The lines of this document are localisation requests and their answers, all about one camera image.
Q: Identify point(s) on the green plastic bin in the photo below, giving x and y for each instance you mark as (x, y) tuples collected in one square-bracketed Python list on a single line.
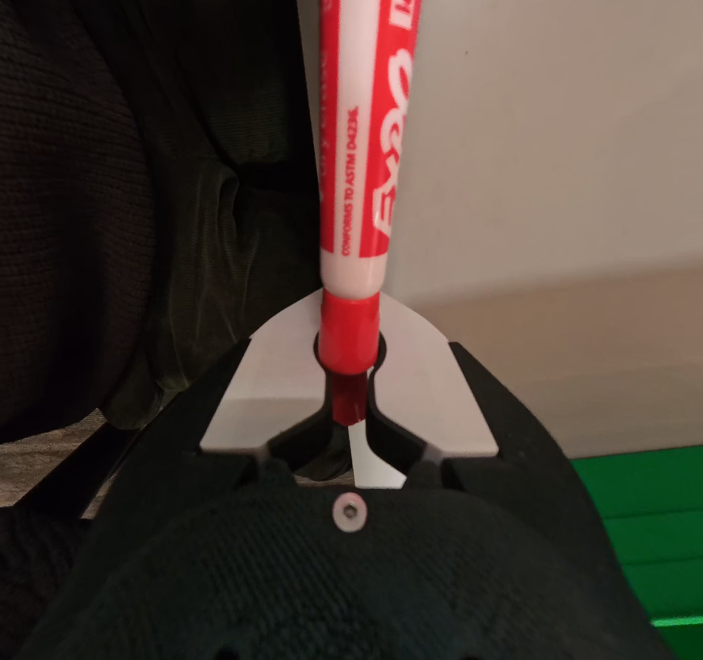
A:
[(648, 533)]

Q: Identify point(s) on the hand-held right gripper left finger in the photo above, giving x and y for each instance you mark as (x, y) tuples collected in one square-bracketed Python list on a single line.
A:
[(263, 385)]

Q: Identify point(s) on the red dry erase marker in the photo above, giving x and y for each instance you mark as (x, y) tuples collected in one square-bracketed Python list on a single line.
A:
[(362, 176)]

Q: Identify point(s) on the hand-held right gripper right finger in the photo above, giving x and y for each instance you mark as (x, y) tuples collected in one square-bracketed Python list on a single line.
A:
[(434, 391)]

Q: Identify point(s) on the white desk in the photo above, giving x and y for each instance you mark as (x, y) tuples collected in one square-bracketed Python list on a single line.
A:
[(549, 176)]

